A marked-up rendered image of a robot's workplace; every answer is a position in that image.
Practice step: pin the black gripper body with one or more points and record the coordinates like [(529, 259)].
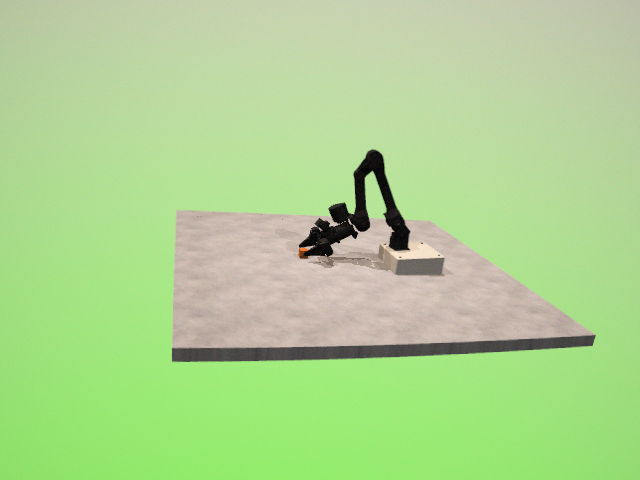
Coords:
[(326, 242)]

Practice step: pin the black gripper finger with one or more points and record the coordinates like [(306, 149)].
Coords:
[(309, 241), (315, 251)]

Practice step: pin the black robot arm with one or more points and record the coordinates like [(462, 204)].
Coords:
[(339, 213)]

